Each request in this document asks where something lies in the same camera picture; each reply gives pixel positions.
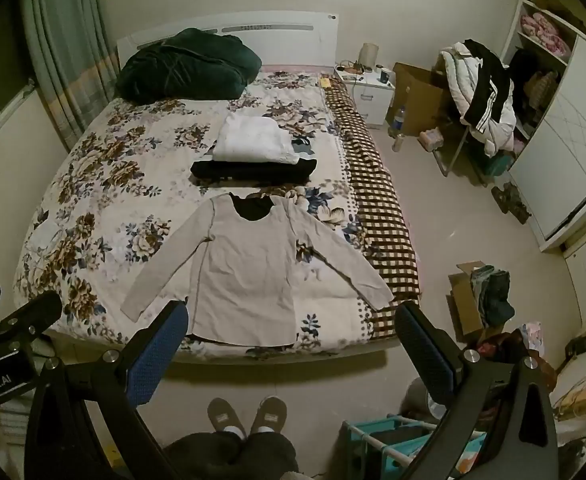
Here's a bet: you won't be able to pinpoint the folded black cloth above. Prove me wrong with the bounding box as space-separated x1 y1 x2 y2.
191 157 318 185

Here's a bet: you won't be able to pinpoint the pair of dark shoes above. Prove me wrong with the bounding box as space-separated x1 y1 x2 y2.
492 181 532 225

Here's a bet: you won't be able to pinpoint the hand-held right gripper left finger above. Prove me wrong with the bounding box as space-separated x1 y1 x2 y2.
23 300 190 480

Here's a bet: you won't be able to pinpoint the white nightstand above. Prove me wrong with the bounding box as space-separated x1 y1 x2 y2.
334 66 396 129

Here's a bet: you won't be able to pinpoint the pink blanket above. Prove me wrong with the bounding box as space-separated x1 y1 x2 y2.
520 12 572 57

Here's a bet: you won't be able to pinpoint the green curtain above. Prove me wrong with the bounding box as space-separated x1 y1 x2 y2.
19 0 120 152

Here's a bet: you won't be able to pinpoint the brown checkered blanket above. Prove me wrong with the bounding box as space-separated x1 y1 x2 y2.
322 77 422 342

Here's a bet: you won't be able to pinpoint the person's grey slipper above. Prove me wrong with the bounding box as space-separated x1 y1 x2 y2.
207 397 246 437
250 396 288 436

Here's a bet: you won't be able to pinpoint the small cardboard box with clothes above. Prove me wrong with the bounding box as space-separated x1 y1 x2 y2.
446 260 516 347

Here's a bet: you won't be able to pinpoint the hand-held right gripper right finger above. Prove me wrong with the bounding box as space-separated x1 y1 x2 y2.
394 301 558 480

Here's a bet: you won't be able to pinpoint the black striped jacket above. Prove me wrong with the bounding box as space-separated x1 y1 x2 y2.
460 39 516 133

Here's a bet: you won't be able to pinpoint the beige long-sleeve shirt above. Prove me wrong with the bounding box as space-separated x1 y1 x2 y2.
120 191 395 348

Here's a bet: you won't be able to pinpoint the beige table lamp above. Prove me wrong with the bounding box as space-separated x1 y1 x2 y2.
360 42 380 72

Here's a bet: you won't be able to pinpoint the person's legs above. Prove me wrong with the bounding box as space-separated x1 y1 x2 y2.
163 429 300 480

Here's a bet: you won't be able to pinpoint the white bed headboard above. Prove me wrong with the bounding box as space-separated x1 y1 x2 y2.
117 12 340 70

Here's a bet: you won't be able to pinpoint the floral bed quilt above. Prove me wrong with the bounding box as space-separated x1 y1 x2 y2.
15 67 408 362

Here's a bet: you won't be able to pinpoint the teal storage rack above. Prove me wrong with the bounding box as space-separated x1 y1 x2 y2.
340 414 490 480

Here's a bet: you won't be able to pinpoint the folded white cloth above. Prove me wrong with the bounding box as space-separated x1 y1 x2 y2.
213 111 302 167

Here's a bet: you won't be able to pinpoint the pack of small bottles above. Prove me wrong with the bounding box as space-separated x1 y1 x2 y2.
419 127 446 152

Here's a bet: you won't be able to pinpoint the dark green blanket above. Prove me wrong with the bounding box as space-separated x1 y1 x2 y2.
115 27 264 102

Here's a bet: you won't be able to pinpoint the metal chair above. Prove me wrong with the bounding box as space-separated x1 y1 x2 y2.
433 120 488 186

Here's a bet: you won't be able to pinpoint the white wardrobe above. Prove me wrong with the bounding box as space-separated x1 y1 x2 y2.
498 0 586 255

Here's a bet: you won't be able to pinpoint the large cardboard box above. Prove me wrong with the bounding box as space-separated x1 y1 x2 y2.
385 62 454 139

